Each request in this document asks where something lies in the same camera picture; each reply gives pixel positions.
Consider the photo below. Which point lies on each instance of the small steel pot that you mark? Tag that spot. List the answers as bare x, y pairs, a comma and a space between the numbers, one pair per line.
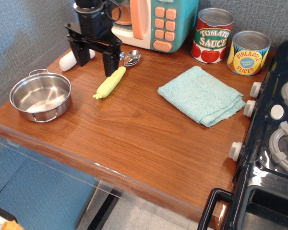
42, 96

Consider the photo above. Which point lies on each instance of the light blue folded cloth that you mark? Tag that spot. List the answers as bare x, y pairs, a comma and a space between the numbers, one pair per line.
202, 97

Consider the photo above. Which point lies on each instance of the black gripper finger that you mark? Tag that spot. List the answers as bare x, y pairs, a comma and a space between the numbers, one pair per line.
80, 54
111, 62

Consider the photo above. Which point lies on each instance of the spoon with yellow handle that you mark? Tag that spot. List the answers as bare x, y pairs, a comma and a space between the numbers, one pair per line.
110, 83

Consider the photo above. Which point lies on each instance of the white plush mushroom toy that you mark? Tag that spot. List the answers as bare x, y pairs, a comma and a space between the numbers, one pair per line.
67, 62

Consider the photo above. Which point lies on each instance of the orange object bottom left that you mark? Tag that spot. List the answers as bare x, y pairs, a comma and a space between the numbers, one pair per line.
11, 225

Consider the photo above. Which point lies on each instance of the teal toy microwave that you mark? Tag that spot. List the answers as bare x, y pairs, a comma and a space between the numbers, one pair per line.
159, 25

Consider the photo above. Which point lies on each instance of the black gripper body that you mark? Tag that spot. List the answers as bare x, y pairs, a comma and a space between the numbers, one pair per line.
94, 29

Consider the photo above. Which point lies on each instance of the white upper stove knob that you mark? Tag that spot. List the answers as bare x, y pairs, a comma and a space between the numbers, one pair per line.
255, 89

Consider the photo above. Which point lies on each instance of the tomato sauce can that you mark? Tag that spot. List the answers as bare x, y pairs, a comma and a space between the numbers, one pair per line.
212, 32

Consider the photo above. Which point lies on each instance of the white middle stove knob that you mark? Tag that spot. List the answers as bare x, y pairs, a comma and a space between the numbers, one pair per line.
249, 108

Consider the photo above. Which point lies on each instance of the pineapple slices can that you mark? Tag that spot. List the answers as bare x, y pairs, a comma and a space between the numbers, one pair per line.
248, 52

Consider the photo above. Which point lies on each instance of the white stove knob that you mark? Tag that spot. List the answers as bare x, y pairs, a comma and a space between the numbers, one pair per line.
249, 108
255, 89
235, 150

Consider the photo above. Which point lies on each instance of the white lower stove knob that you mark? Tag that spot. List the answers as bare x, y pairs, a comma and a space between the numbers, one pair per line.
235, 150

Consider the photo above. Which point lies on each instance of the orange plate inside microwave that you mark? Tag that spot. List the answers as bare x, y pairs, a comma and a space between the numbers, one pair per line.
122, 15

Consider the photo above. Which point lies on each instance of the black toy stove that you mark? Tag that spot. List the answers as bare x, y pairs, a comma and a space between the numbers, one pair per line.
259, 200

